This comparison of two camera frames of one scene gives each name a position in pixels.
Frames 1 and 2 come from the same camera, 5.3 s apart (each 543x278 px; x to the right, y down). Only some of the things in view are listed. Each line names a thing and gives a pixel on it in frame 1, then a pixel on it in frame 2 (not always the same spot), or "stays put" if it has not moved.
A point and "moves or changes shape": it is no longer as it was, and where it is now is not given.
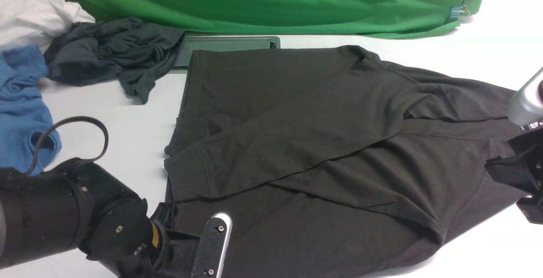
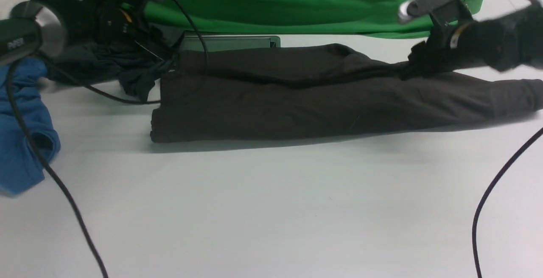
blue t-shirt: [24, 116] stays put
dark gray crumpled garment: [130, 51] stays put
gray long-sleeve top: [331, 163] moves or changes shape
